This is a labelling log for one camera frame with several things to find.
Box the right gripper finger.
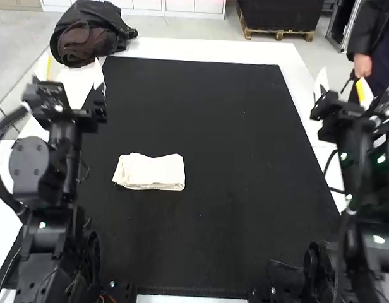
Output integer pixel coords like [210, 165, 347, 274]
[312, 66, 330, 100]
[355, 76, 375, 110]

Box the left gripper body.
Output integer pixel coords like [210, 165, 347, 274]
[22, 80, 108, 134]

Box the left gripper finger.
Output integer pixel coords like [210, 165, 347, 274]
[59, 61, 105, 110]
[32, 56, 52, 84]

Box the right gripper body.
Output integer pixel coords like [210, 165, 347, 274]
[309, 85, 389, 143]

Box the pale towel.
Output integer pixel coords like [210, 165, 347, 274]
[111, 152, 186, 192]

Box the black bag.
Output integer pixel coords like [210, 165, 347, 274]
[50, 0, 139, 69]

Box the person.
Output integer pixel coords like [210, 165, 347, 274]
[345, 0, 389, 97]

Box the wooden pallet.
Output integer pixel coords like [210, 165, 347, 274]
[241, 25, 316, 42]

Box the black crate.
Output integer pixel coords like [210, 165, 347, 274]
[236, 0, 325, 32]

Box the grey cupboard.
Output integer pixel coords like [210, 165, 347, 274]
[164, 0, 227, 15]
[119, 0, 165, 14]

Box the black mat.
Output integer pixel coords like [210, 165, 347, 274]
[0, 56, 344, 299]

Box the black cable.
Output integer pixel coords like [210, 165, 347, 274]
[0, 105, 30, 219]
[321, 148, 347, 196]

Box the black case with metal frame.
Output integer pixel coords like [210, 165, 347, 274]
[325, 0, 361, 54]

